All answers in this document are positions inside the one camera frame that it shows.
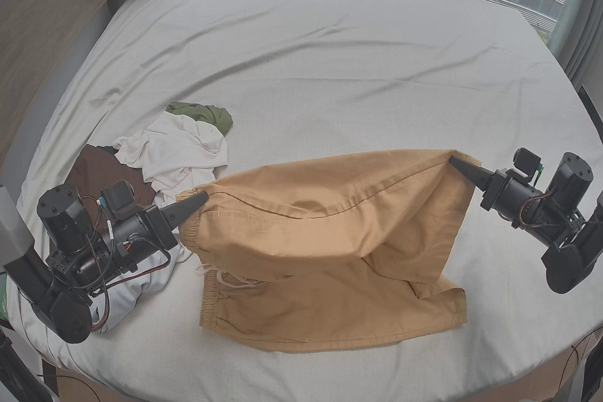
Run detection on cream white garment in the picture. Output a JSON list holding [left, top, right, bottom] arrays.
[[114, 112, 230, 265]]

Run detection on tan shorts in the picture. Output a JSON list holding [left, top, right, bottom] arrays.
[[177, 148, 482, 354]]

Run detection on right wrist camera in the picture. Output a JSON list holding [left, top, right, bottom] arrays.
[[513, 148, 543, 184]]

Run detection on bed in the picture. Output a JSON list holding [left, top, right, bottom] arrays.
[[0, 0, 603, 402]]

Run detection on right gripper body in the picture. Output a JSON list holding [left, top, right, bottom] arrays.
[[480, 169, 550, 229]]

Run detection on pale grey garment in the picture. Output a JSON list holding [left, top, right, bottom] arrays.
[[78, 249, 182, 335]]

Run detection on olive green garment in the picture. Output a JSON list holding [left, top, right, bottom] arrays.
[[166, 102, 234, 138]]

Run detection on grey-green curtain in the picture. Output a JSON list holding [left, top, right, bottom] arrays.
[[546, 0, 603, 83]]

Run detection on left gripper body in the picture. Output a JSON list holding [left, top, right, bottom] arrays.
[[111, 204, 179, 261]]

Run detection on dark brown garment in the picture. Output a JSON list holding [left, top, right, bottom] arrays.
[[66, 145, 158, 209]]

